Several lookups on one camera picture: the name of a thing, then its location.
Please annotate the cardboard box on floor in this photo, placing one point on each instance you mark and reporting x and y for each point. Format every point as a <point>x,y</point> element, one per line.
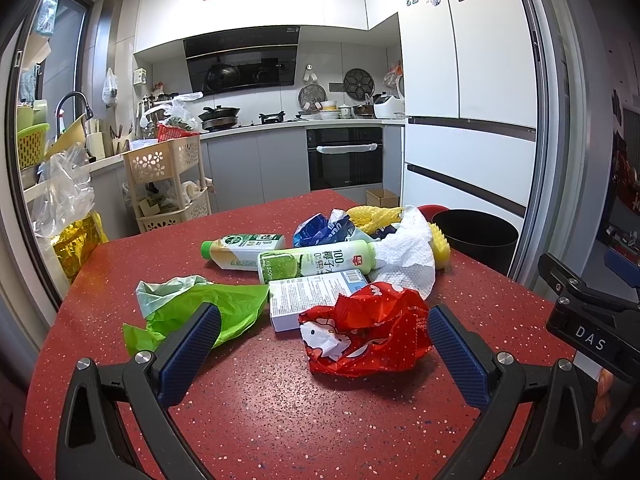
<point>380,197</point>

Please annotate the clear plastic bag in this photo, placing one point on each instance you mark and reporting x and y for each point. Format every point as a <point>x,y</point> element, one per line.
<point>67,194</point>

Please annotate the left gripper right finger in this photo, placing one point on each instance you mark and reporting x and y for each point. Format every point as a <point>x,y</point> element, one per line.
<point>554,442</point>

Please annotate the black range hood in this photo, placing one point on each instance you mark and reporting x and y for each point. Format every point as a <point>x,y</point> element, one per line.
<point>242,58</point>

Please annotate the blue plastic bag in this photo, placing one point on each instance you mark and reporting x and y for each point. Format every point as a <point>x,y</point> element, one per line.
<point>319,230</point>

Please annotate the green plastic basket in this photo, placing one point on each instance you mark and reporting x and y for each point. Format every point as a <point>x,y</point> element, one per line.
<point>30,145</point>

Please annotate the yellow foam fruit net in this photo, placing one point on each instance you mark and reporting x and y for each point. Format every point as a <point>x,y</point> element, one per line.
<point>370,219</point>

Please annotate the white refrigerator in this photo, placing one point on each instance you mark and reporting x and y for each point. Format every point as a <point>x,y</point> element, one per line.
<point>471,105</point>

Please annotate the chrome kitchen faucet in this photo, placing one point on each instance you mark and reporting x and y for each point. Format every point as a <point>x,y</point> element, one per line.
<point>78,103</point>

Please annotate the black built-in oven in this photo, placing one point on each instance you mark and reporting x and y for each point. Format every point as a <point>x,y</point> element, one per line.
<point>344,157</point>

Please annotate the red snack bag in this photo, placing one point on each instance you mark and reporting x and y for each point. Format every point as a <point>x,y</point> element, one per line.
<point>382,328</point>

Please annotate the yellow egg-crate sponge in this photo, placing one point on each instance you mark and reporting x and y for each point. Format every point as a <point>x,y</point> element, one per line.
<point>440,247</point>

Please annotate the black wok on stove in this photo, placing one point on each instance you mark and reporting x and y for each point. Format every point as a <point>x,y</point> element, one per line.
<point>219,118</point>

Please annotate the Dettol cleaner bottle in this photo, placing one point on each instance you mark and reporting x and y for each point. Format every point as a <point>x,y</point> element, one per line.
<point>239,252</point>

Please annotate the white paper towel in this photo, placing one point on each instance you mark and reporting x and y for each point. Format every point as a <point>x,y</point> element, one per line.
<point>405,259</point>

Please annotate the red basket on cart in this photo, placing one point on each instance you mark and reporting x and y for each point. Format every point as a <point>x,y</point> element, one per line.
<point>166,133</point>

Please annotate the gold foil bag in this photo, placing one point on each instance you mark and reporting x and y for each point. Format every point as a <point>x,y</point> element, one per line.
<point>75,244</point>

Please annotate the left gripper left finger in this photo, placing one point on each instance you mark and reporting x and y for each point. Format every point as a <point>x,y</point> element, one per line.
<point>93,441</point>

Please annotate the green coconut water bottle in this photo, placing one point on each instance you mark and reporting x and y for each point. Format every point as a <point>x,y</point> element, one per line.
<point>315,260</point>

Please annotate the black trash bin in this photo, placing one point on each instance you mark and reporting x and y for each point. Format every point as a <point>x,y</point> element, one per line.
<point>483,237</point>

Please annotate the white rice cooker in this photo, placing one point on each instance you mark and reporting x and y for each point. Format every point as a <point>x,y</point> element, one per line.
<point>388,106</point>

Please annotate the person's right hand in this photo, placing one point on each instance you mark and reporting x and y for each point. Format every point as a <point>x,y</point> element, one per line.
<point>611,418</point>

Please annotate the beige tiered storage cart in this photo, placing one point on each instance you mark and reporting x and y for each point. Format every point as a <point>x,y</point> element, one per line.
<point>167,183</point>

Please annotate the white blue carton box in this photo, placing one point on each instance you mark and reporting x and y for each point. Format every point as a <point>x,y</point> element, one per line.
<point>289,298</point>

